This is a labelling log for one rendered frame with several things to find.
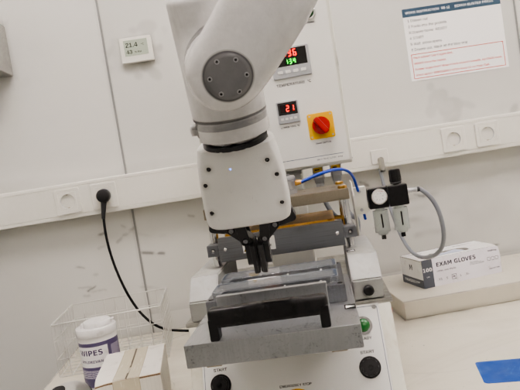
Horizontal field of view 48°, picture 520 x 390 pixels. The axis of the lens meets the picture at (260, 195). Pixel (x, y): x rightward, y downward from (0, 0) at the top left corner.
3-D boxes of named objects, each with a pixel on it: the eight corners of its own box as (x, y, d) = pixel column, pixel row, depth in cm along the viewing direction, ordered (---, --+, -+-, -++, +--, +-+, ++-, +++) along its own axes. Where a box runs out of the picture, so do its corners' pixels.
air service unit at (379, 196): (357, 241, 129) (347, 176, 128) (424, 231, 128) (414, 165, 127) (360, 244, 124) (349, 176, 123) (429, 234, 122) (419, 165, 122)
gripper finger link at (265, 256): (252, 226, 69) (262, 274, 72) (278, 221, 69) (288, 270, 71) (253, 214, 72) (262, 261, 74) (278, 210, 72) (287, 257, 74)
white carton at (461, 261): (402, 282, 160) (398, 255, 159) (476, 265, 165) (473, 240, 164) (424, 289, 148) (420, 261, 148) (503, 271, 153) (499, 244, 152)
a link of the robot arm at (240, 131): (183, 129, 62) (190, 155, 63) (265, 115, 61) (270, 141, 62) (193, 109, 69) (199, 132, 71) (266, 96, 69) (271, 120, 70)
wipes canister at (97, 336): (90, 382, 131) (79, 318, 130) (129, 375, 132) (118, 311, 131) (81, 398, 122) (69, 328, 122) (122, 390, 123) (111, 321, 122)
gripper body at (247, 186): (184, 147, 63) (206, 237, 67) (277, 131, 62) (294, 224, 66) (193, 127, 70) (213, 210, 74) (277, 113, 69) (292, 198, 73)
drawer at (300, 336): (225, 312, 101) (218, 268, 101) (351, 295, 99) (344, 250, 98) (188, 375, 72) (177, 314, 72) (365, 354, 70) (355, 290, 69)
